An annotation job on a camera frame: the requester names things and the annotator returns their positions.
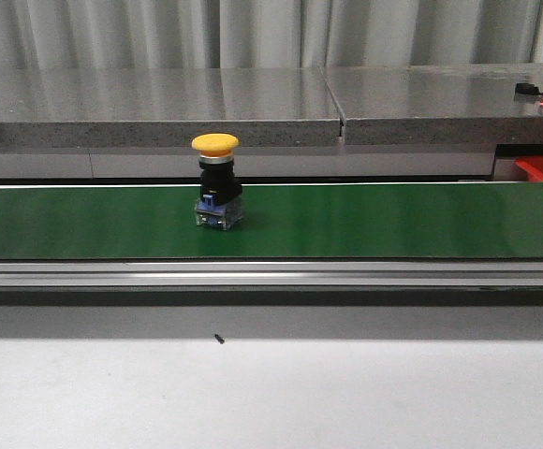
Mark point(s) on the yellow mushroom push button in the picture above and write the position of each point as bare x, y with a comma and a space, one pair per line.
220, 196

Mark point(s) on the green conveyor belt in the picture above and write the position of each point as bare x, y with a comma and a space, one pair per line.
443, 220

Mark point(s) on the grey stone counter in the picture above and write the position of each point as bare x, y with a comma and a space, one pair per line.
456, 122

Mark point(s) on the aluminium conveyor frame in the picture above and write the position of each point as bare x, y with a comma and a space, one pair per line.
281, 275

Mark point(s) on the white pleated curtain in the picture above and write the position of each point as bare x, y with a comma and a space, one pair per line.
228, 34

